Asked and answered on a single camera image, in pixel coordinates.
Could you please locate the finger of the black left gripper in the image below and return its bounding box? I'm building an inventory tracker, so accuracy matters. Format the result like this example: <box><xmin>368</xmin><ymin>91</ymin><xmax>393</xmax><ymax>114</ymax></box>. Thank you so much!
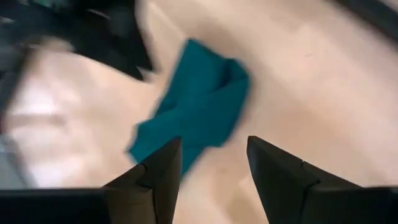
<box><xmin>116</xmin><ymin>46</ymin><xmax>154</xmax><ymax>82</ymax></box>

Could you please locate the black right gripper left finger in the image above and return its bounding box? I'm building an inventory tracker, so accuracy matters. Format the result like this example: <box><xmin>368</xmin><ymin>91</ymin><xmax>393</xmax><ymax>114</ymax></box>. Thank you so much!
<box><xmin>102</xmin><ymin>136</ymin><xmax>183</xmax><ymax>224</ymax></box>

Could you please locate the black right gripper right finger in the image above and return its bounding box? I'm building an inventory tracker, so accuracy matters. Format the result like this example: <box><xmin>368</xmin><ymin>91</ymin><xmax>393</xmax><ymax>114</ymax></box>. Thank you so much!
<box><xmin>246</xmin><ymin>135</ymin><xmax>364</xmax><ymax>224</ymax></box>

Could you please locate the teal microfiber towel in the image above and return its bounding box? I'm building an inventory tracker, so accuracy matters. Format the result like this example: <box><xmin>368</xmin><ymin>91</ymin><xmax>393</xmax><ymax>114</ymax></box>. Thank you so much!
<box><xmin>127</xmin><ymin>38</ymin><xmax>251</xmax><ymax>175</ymax></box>

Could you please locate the black aluminium table frame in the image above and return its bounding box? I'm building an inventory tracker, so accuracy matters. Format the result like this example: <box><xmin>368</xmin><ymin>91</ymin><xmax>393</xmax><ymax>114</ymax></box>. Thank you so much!
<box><xmin>334</xmin><ymin>0</ymin><xmax>398</xmax><ymax>43</ymax></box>

